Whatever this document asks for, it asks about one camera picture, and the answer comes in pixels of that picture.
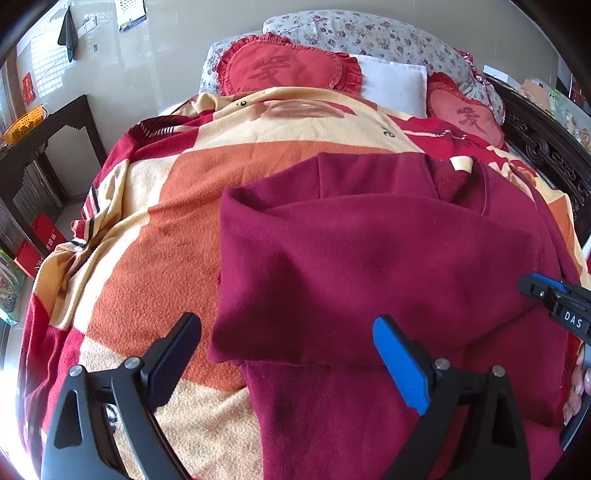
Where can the floral bed pillow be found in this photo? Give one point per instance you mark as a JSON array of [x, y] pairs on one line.
[[369, 32]]

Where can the white flat box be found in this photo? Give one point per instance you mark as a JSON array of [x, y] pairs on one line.
[[495, 70]]

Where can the white pillow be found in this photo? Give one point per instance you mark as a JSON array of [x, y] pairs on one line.
[[392, 83]]

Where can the small red heart pillow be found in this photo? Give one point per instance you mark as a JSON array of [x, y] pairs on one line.
[[466, 115]]

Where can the dark carved wooden headboard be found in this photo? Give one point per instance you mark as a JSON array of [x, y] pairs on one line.
[[540, 134]]

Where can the dark wooden side table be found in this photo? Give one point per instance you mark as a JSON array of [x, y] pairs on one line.
[[69, 115]]

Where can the red wall sign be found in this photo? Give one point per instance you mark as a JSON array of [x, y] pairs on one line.
[[28, 87]]

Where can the dark hanging cloth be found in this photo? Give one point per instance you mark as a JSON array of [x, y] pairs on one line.
[[68, 32]]

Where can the person's right hand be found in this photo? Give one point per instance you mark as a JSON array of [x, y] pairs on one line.
[[579, 383]]

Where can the maroon sweater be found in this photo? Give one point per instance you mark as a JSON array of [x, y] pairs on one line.
[[369, 258]]

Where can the wall chart calendar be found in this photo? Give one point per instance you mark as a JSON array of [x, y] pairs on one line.
[[133, 18]]

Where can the colourful printed box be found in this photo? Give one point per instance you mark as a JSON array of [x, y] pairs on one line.
[[10, 286]]

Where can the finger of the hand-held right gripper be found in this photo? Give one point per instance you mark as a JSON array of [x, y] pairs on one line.
[[554, 282], [538, 291]]

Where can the large red heart pillow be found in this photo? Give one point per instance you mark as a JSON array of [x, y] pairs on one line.
[[281, 69]]

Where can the pile of plastic bags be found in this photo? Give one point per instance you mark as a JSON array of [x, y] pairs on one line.
[[558, 106]]

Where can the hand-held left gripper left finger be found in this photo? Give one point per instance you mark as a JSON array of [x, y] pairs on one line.
[[178, 350]]

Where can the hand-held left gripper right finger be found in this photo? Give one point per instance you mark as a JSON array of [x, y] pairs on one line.
[[401, 364]]

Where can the orange plastic basket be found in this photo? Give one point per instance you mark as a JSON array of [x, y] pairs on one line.
[[25, 122]]

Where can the printed orange red blanket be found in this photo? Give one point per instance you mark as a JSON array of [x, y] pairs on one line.
[[161, 221]]

